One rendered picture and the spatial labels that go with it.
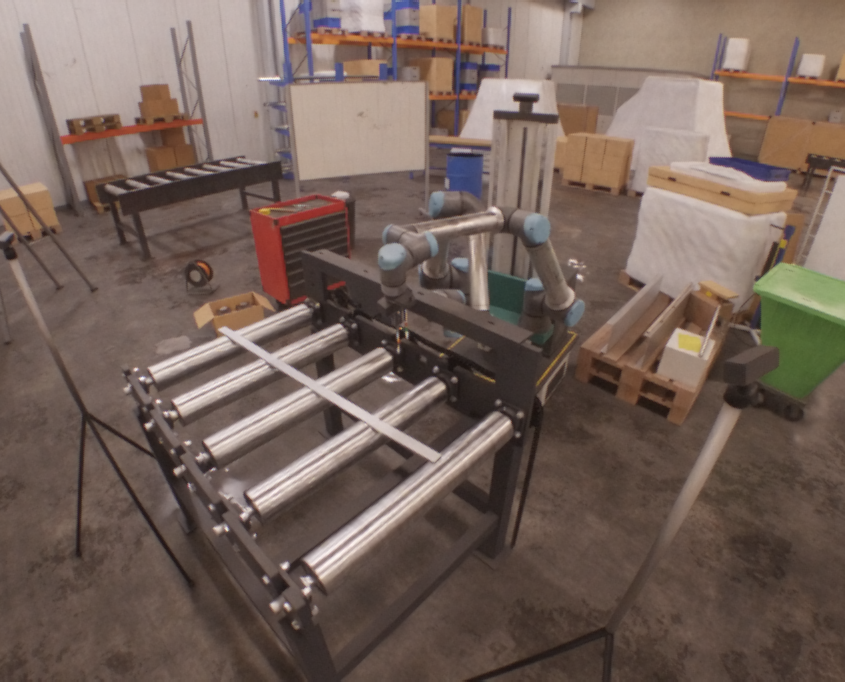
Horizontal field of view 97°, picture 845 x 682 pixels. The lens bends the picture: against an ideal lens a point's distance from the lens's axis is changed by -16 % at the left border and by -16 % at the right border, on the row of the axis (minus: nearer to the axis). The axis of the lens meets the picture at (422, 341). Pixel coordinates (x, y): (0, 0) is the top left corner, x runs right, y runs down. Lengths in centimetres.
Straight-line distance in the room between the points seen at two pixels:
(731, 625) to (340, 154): 599
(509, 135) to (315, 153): 402
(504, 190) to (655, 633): 226
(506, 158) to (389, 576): 217
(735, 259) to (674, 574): 284
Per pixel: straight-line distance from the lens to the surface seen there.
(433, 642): 205
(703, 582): 249
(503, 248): 266
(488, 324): 151
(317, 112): 617
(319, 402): 165
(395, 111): 643
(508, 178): 255
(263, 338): 214
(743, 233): 435
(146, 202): 646
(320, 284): 220
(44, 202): 920
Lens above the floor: 190
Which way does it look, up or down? 32 degrees down
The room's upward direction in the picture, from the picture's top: straight up
